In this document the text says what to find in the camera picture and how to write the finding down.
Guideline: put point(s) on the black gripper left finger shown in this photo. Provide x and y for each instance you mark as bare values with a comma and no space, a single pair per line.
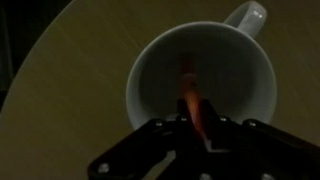
133,150

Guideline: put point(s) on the white mug with green band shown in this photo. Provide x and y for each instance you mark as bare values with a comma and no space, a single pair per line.
160,66

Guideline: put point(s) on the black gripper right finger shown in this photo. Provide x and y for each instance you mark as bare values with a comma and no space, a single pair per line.
266,153

